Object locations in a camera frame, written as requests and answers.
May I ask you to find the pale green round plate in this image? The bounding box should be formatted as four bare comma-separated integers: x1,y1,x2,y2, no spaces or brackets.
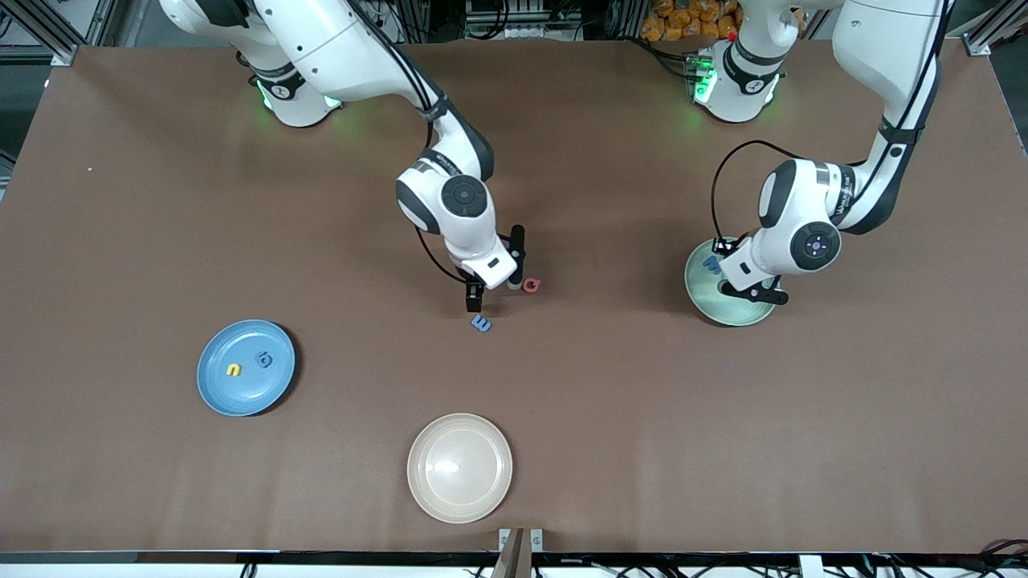
684,237,780,328

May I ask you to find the beige round plate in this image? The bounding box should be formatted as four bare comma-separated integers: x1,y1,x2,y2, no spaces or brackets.
406,413,514,525

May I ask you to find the pile of orange items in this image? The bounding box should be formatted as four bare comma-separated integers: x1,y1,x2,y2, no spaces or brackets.
641,0,744,43

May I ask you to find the blue round plate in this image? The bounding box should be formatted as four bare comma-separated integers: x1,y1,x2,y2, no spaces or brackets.
196,320,296,417

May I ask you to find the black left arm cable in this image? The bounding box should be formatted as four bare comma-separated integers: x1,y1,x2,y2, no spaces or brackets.
710,0,957,243

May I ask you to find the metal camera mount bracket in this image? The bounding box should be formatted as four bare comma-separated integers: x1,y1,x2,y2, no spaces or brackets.
498,527,545,578

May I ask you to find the aluminium frame profile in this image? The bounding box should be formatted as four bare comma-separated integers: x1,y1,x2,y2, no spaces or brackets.
0,0,121,67
948,0,1028,57

